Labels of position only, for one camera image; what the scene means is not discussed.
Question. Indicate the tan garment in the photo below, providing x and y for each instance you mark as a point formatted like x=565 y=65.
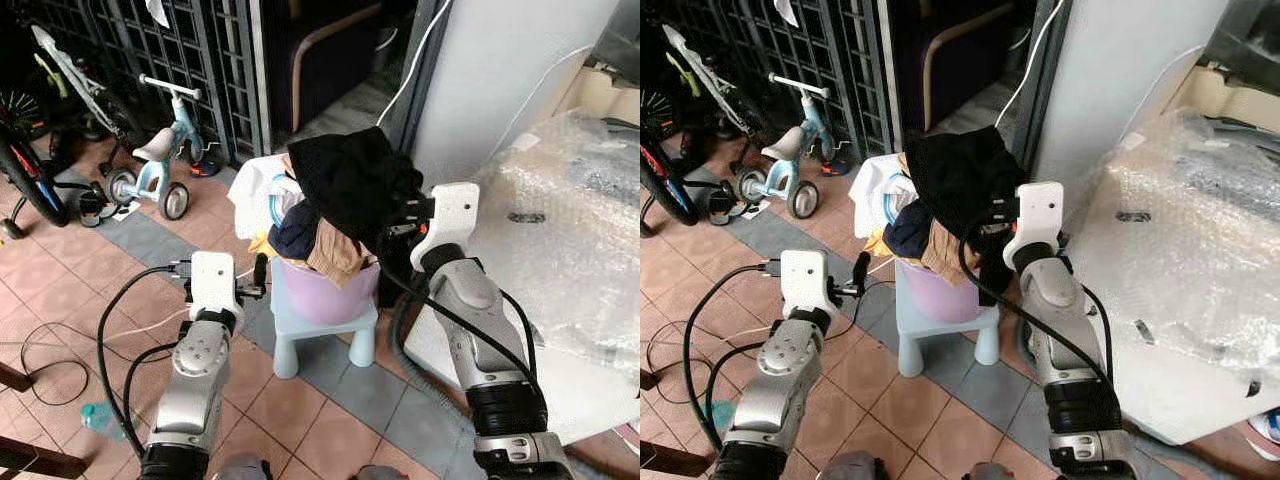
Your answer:
x=950 y=255
x=338 y=258

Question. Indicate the white cloth on gate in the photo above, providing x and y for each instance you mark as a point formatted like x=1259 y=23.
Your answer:
x=788 y=12
x=158 y=12

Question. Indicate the dark wooden furniture frame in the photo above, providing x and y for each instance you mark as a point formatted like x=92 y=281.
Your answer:
x=30 y=455
x=660 y=458

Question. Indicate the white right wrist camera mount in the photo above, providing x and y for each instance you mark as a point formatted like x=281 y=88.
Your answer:
x=450 y=215
x=1038 y=212

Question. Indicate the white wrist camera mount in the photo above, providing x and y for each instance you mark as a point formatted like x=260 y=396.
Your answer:
x=806 y=278
x=1038 y=212
x=213 y=280
x=450 y=215

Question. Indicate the lilac plastic laundry basket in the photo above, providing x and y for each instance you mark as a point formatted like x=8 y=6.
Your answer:
x=330 y=295
x=940 y=292

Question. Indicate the wooden armchair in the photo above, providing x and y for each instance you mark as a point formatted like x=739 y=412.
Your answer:
x=320 y=50
x=950 y=45

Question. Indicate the grey right robot leg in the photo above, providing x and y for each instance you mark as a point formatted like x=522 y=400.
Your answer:
x=990 y=472
x=382 y=473

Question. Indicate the clear bubble wrap sheet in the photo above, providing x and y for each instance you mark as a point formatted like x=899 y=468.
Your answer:
x=1180 y=220
x=560 y=230

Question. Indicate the blue white shoe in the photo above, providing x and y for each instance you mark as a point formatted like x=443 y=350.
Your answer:
x=1266 y=425

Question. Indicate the dark metal grille gate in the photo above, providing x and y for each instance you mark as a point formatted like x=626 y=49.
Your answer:
x=850 y=60
x=215 y=60

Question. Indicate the navy blue garment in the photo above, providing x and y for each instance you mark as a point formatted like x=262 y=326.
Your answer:
x=293 y=238
x=905 y=235

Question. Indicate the light blue child tricycle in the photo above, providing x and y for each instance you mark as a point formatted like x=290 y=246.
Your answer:
x=150 y=175
x=785 y=170

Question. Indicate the white frame bicycle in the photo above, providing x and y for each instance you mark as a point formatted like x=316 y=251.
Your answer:
x=705 y=75
x=75 y=80

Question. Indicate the black garment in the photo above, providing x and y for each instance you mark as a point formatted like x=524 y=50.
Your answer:
x=350 y=180
x=960 y=175

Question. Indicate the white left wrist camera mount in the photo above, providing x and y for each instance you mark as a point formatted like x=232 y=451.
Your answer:
x=806 y=278
x=213 y=280

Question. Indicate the light blue plastic stool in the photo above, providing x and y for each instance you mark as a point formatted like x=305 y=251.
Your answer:
x=925 y=340
x=300 y=340

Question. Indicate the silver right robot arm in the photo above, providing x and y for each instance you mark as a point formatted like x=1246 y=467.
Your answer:
x=1060 y=330
x=480 y=330

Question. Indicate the grey robot leg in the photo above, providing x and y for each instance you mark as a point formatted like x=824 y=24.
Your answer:
x=990 y=472
x=242 y=468
x=382 y=473
x=848 y=466

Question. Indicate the clear plastic bottle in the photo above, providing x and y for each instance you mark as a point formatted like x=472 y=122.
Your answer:
x=100 y=418
x=718 y=415

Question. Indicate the black red bicycle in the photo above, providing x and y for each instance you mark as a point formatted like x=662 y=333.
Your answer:
x=30 y=185
x=665 y=180

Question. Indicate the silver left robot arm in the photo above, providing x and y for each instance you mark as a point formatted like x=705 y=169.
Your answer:
x=785 y=385
x=195 y=385

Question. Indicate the grey left robot leg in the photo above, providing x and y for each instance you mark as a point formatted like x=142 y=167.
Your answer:
x=848 y=466
x=242 y=468

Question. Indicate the white garment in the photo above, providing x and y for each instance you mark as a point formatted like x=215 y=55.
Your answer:
x=258 y=195
x=872 y=190

